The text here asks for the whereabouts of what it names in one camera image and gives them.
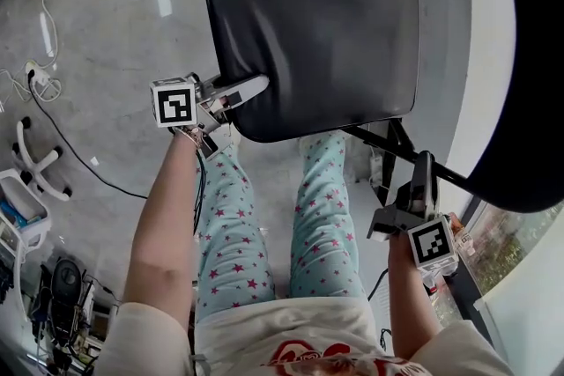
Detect person's left leg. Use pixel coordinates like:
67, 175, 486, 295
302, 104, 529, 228
193, 140, 278, 321

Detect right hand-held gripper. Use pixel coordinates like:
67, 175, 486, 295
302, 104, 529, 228
367, 150, 462, 292

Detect black equipment with cables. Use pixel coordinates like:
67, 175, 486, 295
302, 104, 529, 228
26, 257, 120, 366

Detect person's right forearm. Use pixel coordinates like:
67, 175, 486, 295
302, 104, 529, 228
387, 232, 442, 360

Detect person's left forearm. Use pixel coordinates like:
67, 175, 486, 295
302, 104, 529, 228
127, 131, 202, 309

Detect beige wrist bracelet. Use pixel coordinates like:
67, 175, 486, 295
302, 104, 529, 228
178, 126, 204, 146

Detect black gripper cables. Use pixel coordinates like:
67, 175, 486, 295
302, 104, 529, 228
191, 147, 212, 237

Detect person's right leg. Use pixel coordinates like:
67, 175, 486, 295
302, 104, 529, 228
288, 130, 369, 300

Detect person's cream printed shirt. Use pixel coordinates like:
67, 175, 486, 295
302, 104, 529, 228
99, 294, 516, 376

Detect long black cable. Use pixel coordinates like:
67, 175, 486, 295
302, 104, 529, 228
28, 77, 149, 200

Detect orange drink bottle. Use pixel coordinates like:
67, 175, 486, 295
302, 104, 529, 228
449, 213, 477, 257

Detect person's leg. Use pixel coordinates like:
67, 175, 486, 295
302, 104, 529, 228
288, 130, 369, 300
193, 140, 278, 321

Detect black folding chair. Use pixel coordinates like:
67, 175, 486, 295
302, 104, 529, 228
201, 0, 564, 216

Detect white office chair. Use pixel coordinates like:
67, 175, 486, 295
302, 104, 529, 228
0, 116, 74, 268

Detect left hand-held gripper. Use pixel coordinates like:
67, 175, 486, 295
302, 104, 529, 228
149, 72, 271, 160

